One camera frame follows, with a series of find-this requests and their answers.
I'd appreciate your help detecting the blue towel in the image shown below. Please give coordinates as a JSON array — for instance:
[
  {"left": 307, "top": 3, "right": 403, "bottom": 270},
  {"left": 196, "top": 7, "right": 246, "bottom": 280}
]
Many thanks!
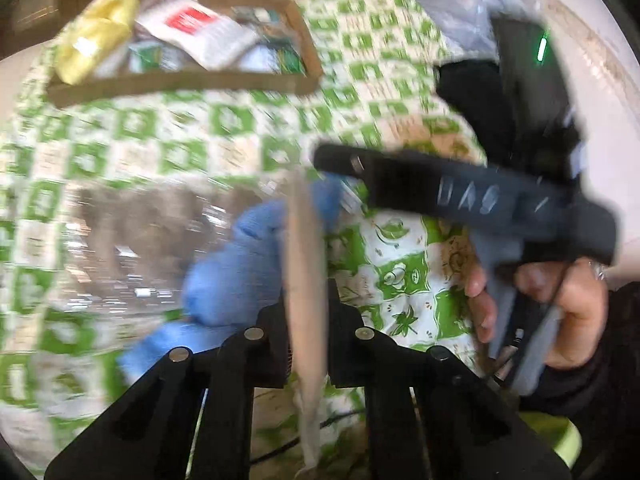
[{"left": 117, "top": 173, "right": 362, "bottom": 386}]

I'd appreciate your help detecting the dark blue snack packet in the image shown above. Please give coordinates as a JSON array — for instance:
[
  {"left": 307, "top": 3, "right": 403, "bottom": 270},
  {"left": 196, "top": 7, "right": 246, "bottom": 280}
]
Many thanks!
[{"left": 231, "top": 6, "right": 281, "bottom": 25}]

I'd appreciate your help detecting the shallow cardboard tray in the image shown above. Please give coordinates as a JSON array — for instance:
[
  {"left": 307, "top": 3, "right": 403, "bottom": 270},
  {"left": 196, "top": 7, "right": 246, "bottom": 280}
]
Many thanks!
[{"left": 46, "top": 0, "right": 323, "bottom": 108}]

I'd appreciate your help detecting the clear plastic wrap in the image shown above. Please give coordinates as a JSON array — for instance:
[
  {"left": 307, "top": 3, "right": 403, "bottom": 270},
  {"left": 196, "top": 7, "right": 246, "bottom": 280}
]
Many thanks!
[{"left": 52, "top": 179, "right": 264, "bottom": 314}]

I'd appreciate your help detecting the green white granule sachet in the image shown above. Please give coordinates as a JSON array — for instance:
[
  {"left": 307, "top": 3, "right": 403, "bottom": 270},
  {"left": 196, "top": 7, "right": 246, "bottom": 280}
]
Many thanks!
[{"left": 236, "top": 44, "right": 306, "bottom": 75}]

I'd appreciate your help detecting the green patterned quilt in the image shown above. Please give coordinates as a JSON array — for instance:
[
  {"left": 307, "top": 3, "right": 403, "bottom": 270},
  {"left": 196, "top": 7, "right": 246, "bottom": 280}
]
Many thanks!
[{"left": 1, "top": 0, "right": 486, "bottom": 478}]

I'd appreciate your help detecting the beige card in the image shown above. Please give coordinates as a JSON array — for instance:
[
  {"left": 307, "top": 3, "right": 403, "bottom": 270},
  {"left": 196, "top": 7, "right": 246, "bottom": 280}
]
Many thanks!
[{"left": 283, "top": 170, "right": 329, "bottom": 478}]

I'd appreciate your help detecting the person's right hand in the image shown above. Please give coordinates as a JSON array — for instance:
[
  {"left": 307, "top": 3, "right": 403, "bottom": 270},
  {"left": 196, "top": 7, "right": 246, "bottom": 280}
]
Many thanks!
[{"left": 463, "top": 257, "right": 611, "bottom": 371}]

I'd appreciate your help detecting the yellow towel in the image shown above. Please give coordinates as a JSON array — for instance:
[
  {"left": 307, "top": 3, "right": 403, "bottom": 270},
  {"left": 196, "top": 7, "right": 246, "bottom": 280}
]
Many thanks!
[{"left": 54, "top": 0, "right": 139, "bottom": 86}]

